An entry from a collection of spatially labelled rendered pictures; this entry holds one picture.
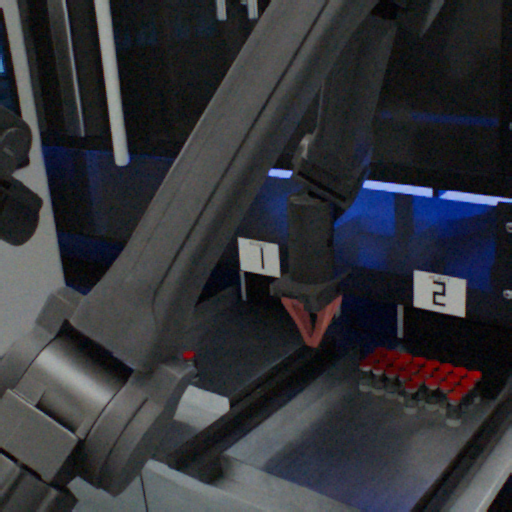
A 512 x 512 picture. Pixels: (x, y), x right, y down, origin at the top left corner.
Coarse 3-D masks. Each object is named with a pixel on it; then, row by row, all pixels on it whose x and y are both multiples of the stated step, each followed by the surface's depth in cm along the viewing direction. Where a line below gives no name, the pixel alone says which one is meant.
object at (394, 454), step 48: (336, 384) 117; (288, 432) 105; (336, 432) 104; (384, 432) 103; (432, 432) 102; (480, 432) 98; (240, 480) 96; (288, 480) 90; (336, 480) 94; (384, 480) 93; (432, 480) 87
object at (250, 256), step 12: (240, 240) 133; (252, 240) 131; (240, 252) 134; (252, 252) 132; (264, 252) 131; (276, 252) 129; (252, 264) 133; (264, 264) 131; (276, 264) 130; (276, 276) 131
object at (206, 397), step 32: (192, 320) 140; (224, 320) 141; (256, 320) 140; (288, 320) 139; (224, 352) 130; (256, 352) 129; (288, 352) 121; (192, 384) 120; (224, 384) 120; (256, 384) 114
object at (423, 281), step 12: (420, 276) 113; (432, 276) 112; (444, 276) 110; (420, 288) 114; (432, 288) 112; (456, 288) 110; (420, 300) 114; (432, 300) 113; (444, 300) 112; (456, 300) 110; (456, 312) 111
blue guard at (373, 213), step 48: (96, 192) 154; (144, 192) 145; (288, 192) 123; (384, 192) 112; (432, 192) 107; (336, 240) 121; (384, 240) 115; (432, 240) 110; (480, 240) 105; (384, 288) 118; (480, 288) 107
